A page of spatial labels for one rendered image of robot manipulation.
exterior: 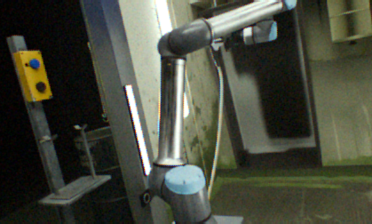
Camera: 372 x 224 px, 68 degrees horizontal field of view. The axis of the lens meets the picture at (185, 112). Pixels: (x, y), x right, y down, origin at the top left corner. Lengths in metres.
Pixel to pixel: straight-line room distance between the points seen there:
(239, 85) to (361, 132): 1.30
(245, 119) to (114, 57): 1.19
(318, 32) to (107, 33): 2.24
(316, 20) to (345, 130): 1.17
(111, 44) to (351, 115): 2.29
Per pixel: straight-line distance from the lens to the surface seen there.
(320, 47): 3.34
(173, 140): 1.19
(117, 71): 1.88
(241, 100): 2.34
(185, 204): 1.07
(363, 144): 3.02
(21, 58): 1.63
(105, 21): 1.92
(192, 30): 1.13
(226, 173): 3.17
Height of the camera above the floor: 1.29
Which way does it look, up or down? 8 degrees down
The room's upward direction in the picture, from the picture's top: 12 degrees counter-clockwise
